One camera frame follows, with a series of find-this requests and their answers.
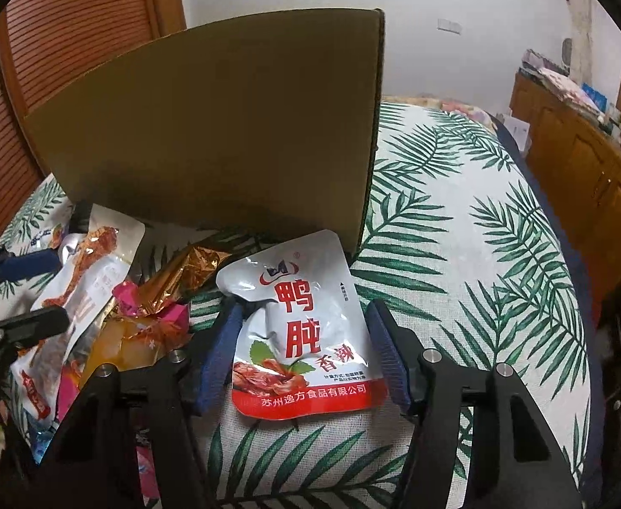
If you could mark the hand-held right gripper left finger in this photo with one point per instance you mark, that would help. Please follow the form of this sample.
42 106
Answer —
220 352

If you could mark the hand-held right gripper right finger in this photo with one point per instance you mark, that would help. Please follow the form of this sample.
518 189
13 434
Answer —
390 352

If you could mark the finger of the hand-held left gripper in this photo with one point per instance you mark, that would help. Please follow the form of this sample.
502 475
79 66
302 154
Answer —
29 266
29 324

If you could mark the white snack packet chicken picture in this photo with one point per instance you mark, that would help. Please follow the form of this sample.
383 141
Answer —
95 254

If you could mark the silver snack packet red label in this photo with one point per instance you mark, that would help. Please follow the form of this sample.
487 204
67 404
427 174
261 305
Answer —
299 328

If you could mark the golden foil snack wrapper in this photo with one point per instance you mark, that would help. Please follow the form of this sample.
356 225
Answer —
183 275

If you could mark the brown cardboard box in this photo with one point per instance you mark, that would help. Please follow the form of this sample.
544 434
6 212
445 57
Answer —
209 132

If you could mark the pink snack wrapper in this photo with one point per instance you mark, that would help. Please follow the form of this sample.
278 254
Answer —
175 321

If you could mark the orange translucent snack packet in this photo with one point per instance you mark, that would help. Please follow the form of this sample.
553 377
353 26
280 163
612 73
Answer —
125 347

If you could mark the dark blue mattress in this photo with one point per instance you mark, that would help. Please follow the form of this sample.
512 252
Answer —
572 260

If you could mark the wooden louvred wardrobe door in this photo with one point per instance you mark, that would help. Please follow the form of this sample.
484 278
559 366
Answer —
77 21

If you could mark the pink printed bedding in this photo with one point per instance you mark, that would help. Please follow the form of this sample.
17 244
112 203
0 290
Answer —
448 106

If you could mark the wooden cabinet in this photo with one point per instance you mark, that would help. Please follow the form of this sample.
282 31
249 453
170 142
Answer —
570 154

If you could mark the pile of printed cloths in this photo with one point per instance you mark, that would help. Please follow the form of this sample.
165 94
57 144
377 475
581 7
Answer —
554 77

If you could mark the blue box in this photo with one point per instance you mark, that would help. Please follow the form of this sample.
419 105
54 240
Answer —
594 96

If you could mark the small grey fan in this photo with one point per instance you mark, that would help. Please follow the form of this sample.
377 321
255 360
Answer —
566 53

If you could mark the beige curtain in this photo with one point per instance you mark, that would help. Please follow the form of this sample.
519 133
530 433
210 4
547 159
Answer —
580 21

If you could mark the white wall switch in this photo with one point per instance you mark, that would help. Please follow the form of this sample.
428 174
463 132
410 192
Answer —
449 25

